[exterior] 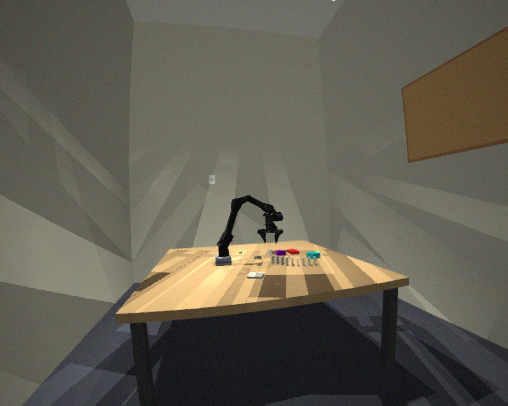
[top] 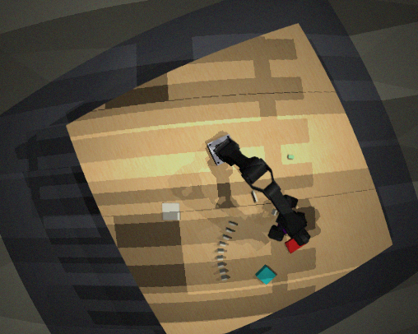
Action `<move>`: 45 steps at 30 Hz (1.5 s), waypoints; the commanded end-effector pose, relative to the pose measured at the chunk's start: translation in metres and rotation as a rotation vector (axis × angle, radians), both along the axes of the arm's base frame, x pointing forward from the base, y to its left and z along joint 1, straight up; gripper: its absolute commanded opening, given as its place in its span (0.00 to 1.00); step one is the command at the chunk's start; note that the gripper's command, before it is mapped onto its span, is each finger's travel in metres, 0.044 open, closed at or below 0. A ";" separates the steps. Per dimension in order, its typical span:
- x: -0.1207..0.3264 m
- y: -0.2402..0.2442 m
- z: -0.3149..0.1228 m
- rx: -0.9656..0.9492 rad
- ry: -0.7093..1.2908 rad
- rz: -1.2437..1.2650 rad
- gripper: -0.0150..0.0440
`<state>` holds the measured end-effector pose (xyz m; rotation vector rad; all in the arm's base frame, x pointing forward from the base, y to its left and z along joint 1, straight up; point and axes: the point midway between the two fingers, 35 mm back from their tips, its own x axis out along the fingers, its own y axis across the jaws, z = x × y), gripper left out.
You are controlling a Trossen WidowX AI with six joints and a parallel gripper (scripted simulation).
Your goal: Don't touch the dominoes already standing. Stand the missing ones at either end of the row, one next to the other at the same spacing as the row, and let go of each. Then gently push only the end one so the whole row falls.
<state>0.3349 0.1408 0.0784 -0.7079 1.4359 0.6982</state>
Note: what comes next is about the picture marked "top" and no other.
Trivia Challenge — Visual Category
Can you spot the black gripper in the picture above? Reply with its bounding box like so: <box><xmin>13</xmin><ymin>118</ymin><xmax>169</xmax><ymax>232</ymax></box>
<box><xmin>268</xmin><ymin>195</ymin><xmax>298</xmax><ymax>241</ymax></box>

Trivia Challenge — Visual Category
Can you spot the red rectangular block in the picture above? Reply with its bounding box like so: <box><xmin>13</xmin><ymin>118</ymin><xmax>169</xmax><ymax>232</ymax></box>
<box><xmin>285</xmin><ymin>239</ymin><xmax>305</xmax><ymax>253</ymax></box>

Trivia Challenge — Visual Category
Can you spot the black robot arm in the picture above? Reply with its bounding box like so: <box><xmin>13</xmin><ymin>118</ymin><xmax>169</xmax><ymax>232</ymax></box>
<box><xmin>213</xmin><ymin>137</ymin><xmax>310</xmax><ymax>246</ymax></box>

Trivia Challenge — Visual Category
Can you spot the teal block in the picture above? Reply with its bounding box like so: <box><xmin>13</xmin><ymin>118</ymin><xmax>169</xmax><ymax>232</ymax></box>
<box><xmin>255</xmin><ymin>265</ymin><xmax>276</xmax><ymax>285</ymax></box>

